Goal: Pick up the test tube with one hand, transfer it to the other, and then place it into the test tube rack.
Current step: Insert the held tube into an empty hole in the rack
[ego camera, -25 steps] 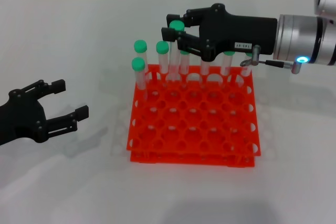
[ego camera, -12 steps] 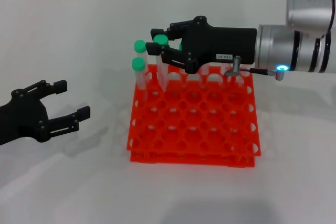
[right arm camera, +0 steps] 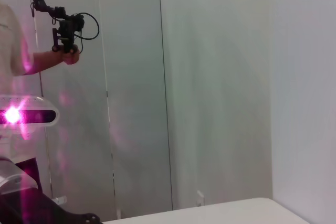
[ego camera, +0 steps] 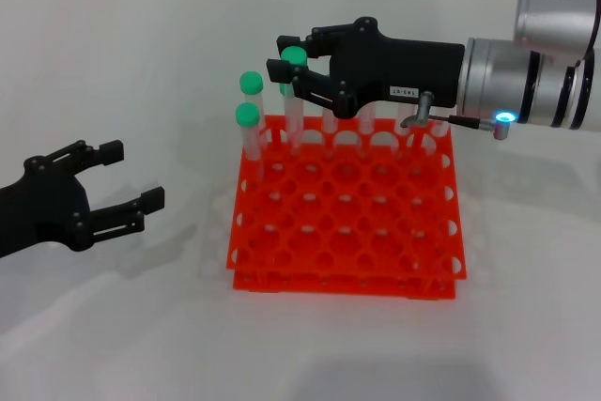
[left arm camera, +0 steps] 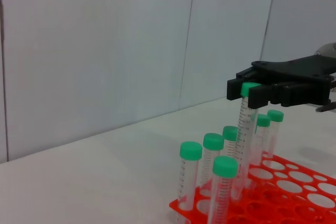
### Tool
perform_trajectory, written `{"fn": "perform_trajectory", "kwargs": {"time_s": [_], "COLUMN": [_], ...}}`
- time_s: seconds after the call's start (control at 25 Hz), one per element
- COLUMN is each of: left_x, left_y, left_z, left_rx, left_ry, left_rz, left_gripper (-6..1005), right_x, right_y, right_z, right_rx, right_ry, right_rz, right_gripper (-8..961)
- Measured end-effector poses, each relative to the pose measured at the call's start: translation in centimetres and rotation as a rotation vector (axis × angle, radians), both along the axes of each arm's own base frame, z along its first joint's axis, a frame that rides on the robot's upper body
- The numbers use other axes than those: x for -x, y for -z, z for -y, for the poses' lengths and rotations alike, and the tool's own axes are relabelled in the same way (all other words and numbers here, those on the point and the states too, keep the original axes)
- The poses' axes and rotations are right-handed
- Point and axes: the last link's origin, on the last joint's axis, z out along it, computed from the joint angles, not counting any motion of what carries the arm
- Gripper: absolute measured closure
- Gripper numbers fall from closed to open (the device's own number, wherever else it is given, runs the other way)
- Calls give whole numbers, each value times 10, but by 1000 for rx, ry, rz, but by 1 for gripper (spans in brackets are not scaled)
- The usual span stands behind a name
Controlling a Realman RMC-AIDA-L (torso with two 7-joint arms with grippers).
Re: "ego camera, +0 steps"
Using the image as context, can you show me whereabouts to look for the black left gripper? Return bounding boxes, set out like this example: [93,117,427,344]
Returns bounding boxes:
[0,139,167,260]

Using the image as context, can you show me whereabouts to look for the right wrist cable with connector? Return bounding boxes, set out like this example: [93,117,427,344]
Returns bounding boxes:
[400,90,516,141]

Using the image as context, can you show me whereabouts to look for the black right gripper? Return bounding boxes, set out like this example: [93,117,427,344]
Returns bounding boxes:
[265,17,467,119]

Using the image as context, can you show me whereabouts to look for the orange test tube rack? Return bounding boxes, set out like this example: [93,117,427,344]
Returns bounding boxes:
[224,114,470,303]

